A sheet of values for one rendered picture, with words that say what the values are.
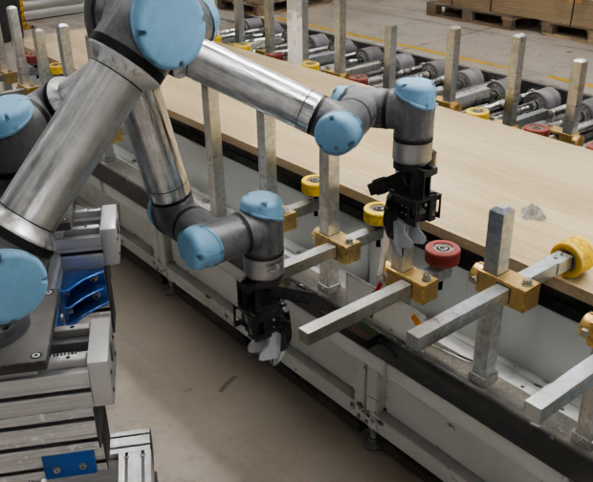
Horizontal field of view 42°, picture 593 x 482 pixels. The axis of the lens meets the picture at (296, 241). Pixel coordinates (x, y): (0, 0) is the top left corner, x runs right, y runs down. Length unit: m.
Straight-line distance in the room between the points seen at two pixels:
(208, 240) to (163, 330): 1.91
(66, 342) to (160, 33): 0.57
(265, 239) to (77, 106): 0.42
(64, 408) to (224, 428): 1.35
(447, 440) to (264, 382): 0.82
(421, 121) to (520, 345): 0.69
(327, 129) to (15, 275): 0.56
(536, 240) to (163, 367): 1.59
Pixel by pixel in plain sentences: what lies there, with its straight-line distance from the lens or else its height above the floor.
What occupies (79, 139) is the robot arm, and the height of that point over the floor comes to 1.38.
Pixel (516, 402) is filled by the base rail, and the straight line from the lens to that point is 1.67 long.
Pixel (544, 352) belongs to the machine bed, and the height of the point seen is 0.69.
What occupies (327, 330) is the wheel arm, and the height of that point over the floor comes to 0.85.
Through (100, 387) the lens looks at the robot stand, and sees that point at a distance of 1.31.
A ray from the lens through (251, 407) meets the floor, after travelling 2.72.
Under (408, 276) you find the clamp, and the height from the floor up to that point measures 0.87.
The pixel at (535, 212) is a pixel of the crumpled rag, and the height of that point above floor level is 0.91.
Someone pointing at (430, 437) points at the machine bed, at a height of 0.19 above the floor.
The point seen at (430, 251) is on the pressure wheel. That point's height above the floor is 0.91.
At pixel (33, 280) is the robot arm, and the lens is 1.10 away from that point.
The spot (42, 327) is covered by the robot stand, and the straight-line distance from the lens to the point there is 1.31.
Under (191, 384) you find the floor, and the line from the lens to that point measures 2.84.
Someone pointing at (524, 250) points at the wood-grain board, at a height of 0.90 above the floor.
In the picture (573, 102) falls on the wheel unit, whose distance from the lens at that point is 2.67.
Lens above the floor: 1.72
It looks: 27 degrees down
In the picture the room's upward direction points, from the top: 1 degrees counter-clockwise
